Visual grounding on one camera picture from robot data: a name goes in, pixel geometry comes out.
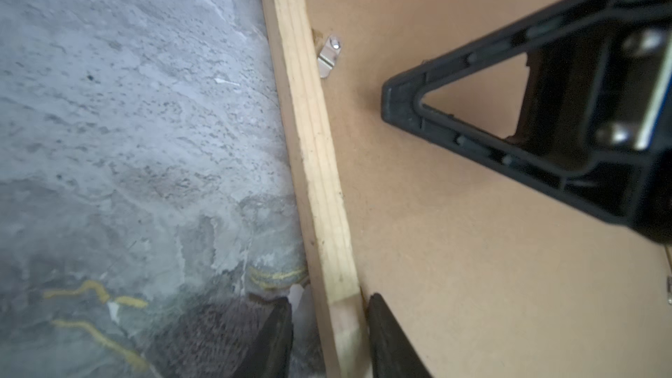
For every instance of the brown cardboard backing board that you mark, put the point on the brown cardboard backing board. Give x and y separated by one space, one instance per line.
472 220

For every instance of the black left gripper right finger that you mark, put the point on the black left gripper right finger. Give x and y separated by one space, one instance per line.
392 354

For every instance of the light wooden picture frame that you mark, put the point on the light wooden picture frame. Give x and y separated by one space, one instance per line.
310 168

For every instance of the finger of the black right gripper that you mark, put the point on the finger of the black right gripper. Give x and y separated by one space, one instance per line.
594 130

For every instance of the silver metal turn clip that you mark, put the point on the silver metal turn clip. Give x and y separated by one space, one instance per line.
328 56
669 289

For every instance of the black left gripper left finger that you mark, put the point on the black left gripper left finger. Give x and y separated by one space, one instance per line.
269 355

